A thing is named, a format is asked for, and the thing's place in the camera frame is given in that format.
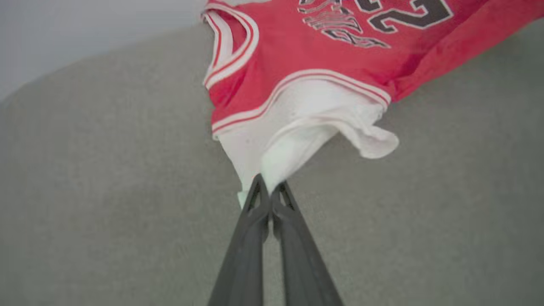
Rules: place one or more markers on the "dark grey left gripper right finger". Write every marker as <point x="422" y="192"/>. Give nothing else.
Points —
<point x="301" y="263"/>

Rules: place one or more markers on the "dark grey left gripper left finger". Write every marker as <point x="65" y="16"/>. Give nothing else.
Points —
<point x="248" y="255"/>

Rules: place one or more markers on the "red jersey with white sleeves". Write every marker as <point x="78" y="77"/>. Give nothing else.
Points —
<point x="318" y="63"/>

